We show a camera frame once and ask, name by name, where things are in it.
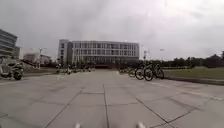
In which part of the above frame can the grass lawn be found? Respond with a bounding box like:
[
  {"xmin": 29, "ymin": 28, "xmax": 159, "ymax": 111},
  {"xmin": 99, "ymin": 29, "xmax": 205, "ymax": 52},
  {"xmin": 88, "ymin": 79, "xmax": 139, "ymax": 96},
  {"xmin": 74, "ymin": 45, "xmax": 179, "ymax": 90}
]
[{"xmin": 163, "ymin": 66, "xmax": 224, "ymax": 81}]

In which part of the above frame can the parked scooter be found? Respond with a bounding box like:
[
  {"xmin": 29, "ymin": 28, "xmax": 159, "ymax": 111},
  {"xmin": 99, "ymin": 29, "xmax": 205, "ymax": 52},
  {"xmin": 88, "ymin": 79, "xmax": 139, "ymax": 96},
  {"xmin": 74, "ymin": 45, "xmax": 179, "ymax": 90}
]
[{"xmin": 0, "ymin": 61, "xmax": 25, "ymax": 81}]

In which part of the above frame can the row of trees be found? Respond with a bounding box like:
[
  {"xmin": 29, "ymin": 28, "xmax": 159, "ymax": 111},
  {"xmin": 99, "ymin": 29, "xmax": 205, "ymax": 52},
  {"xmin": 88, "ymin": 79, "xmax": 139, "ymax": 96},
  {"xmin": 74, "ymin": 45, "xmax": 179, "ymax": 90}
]
[{"xmin": 139, "ymin": 51, "xmax": 224, "ymax": 70}]

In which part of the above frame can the wide white glazed building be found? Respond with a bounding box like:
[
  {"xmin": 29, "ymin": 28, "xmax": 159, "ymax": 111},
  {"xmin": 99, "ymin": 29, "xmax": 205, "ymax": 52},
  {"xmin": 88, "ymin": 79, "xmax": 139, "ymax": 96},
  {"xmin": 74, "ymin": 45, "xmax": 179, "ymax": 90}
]
[{"xmin": 57, "ymin": 39, "xmax": 141, "ymax": 69}]

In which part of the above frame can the grey banded building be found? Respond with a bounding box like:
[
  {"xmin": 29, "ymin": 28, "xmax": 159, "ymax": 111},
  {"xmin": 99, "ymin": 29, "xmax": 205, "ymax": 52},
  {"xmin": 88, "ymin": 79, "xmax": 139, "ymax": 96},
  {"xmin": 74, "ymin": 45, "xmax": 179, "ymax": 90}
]
[{"xmin": 0, "ymin": 28, "xmax": 20, "ymax": 60}]

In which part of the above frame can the grey paved plaza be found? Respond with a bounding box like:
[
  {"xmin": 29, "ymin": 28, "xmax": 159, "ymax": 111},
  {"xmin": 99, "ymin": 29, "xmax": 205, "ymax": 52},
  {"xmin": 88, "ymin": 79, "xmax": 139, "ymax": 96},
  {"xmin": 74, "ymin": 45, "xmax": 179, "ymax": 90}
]
[{"xmin": 0, "ymin": 69, "xmax": 224, "ymax": 128}]

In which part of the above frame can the grey stone kerb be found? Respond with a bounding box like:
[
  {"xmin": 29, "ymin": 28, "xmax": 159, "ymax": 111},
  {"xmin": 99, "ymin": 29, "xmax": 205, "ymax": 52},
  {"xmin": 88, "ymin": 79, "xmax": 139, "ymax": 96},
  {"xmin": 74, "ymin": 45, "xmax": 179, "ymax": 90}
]
[{"xmin": 164, "ymin": 75, "xmax": 224, "ymax": 86}]

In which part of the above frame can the low pale building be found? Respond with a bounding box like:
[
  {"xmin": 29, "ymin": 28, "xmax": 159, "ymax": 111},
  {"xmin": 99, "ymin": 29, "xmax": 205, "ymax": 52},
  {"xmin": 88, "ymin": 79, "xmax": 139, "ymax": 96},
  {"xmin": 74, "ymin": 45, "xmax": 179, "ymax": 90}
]
[{"xmin": 18, "ymin": 47, "xmax": 53, "ymax": 66}]

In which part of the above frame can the row of parked bicycles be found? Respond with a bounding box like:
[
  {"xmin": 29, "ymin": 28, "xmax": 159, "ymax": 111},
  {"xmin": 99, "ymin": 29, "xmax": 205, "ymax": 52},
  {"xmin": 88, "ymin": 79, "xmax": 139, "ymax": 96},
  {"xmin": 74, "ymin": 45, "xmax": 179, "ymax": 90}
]
[
  {"xmin": 54, "ymin": 63, "xmax": 97, "ymax": 75},
  {"xmin": 118, "ymin": 62, "xmax": 166, "ymax": 82}
]

